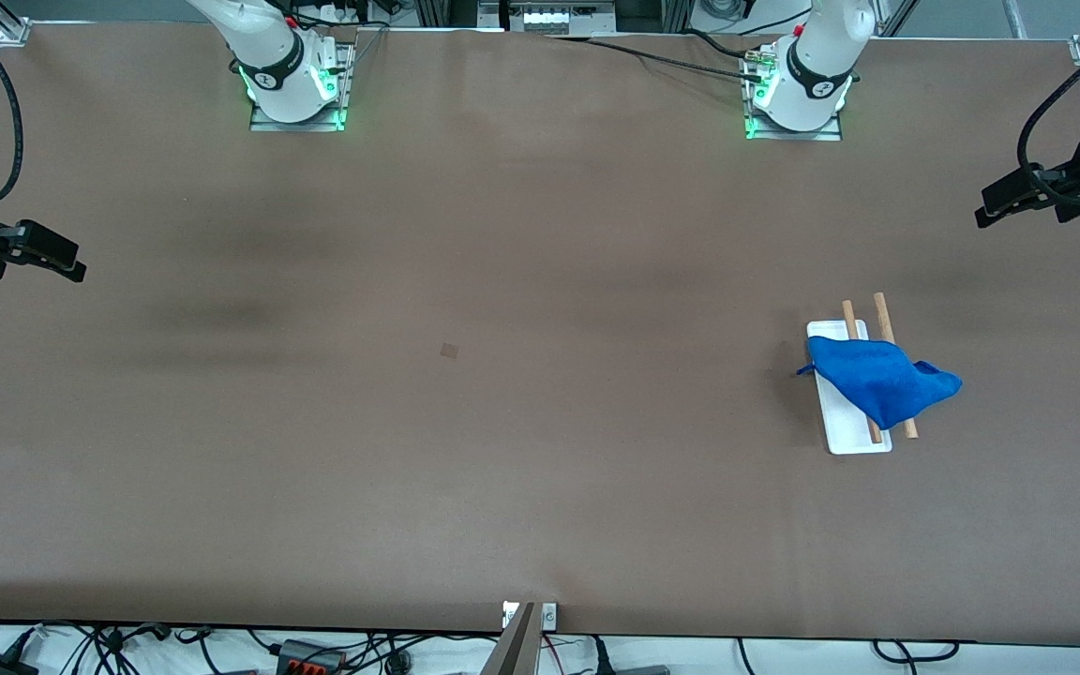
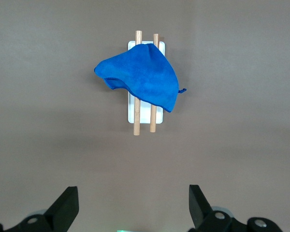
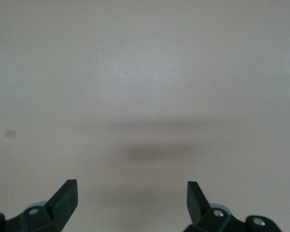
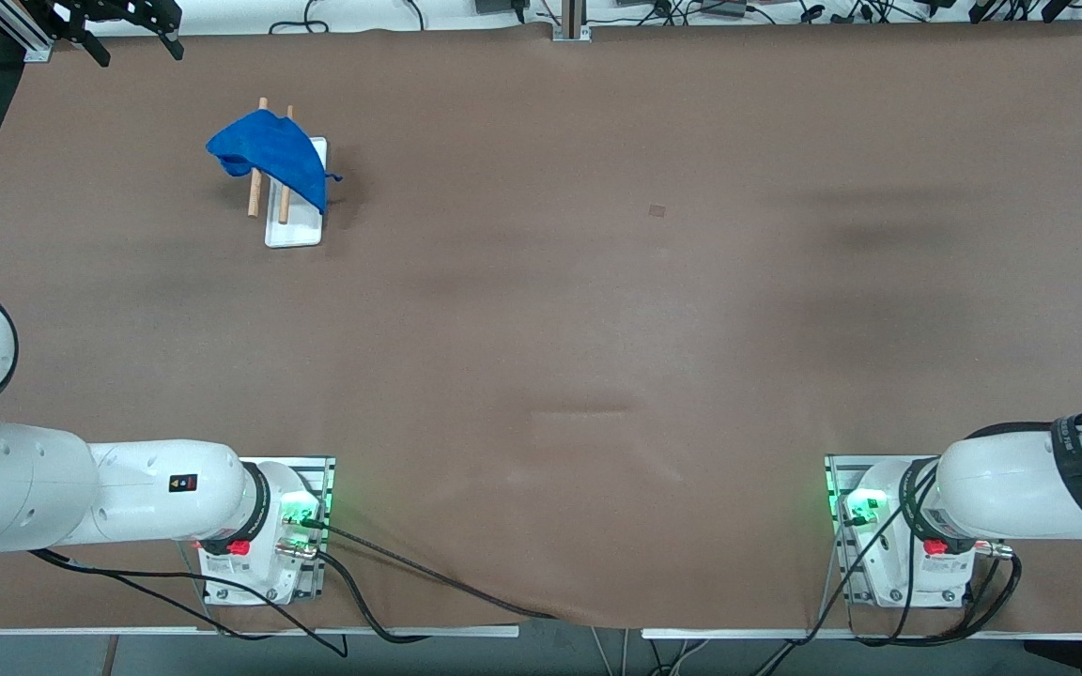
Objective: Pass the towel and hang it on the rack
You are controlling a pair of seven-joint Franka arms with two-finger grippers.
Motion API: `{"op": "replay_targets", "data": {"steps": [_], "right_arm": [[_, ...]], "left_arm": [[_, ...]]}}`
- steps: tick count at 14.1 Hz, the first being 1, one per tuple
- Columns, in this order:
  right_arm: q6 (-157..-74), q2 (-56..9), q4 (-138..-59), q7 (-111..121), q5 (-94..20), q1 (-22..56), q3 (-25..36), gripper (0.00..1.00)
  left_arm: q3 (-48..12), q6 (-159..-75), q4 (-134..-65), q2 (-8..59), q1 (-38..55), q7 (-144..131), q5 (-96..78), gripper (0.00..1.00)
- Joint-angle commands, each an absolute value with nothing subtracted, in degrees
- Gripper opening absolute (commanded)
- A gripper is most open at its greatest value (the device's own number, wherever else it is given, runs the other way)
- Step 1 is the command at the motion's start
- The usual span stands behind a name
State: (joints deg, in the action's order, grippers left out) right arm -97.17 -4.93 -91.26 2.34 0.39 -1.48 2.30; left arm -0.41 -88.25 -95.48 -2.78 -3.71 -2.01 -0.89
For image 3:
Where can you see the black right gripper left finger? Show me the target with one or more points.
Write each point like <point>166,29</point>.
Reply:
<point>60,207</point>

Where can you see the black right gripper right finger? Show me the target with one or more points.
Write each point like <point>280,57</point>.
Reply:
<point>198,207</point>

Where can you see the small brown tape square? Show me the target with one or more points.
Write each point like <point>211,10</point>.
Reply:
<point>10,134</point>

